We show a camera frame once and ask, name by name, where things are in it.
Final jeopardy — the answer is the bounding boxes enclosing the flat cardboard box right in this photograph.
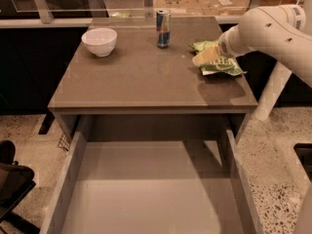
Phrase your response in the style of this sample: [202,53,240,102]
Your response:
[198,0,250,16]

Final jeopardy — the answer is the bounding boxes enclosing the black office chair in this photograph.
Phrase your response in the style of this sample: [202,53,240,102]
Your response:
[0,140,40,234]

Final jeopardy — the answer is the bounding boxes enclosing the flat cardboard box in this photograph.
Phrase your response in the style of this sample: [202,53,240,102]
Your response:
[198,0,250,16]
[153,0,204,16]

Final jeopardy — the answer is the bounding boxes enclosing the blue silver energy drink can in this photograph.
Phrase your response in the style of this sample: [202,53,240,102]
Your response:
[156,10,171,49]

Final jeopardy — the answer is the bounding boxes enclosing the grey metal post left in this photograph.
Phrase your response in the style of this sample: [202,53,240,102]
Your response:
[34,0,54,24]

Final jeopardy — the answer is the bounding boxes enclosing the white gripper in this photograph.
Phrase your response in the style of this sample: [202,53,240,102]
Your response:
[192,26,248,65]

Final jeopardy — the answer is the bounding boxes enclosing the green jalapeno chip bag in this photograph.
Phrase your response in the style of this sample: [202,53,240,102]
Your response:
[189,40,245,76]

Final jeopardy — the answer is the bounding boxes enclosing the open grey top drawer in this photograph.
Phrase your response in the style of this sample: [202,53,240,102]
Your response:
[40,115,264,234]

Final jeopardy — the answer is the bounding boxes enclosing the grey cabinet with top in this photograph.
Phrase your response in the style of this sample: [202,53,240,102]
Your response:
[49,17,257,135]

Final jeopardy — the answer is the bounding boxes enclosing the grey metal post middle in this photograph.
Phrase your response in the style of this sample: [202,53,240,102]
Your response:
[142,0,155,19]

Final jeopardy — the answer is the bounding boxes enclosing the white ledge rail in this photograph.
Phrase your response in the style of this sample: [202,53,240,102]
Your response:
[0,15,242,29]

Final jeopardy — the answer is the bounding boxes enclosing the flat cardboard box left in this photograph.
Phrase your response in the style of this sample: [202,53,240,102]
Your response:
[153,0,204,16]

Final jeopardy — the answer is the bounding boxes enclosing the white ceramic bowl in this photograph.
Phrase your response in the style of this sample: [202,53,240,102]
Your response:
[81,28,117,57]

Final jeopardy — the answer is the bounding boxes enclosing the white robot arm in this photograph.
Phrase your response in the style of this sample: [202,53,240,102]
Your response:
[192,0,312,87]

